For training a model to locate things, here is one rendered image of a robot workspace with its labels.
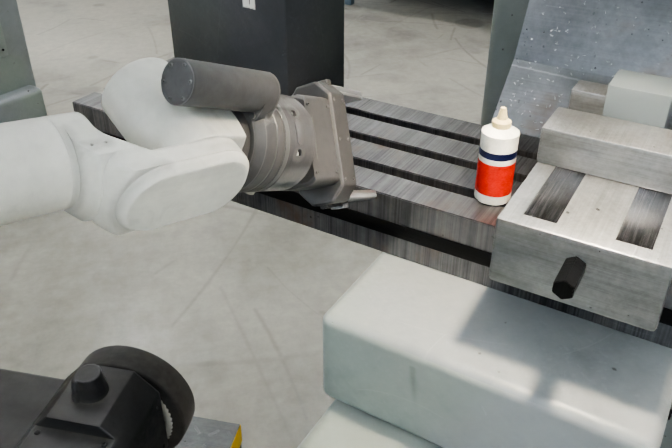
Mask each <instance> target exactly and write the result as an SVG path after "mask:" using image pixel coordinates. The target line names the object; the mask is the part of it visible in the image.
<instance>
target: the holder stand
mask: <svg viewBox="0 0 672 448"><path fill-rule="evenodd" d="M168 7H169V16H170V24H171V32H172V41H173V49H174V57H175V58H186V59H192V60H198V61H204V62H211V63H217V64H223V65H229V66H235V67H241V68H248V69H254V70H260V71H266V72H270V73H272V74H273V75H275V77H276V78H277V79H278V81H279V84H280V90H281V91H280V94H283V95H288V96H292V95H293V93H294V91H295V89H296V88H297V87H299V86H302V85H305V84H309V83H312V82H318V81H321V80H325V79H328V80H330V81H331V85H336V86H340V87H344V0H168Z"/></svg>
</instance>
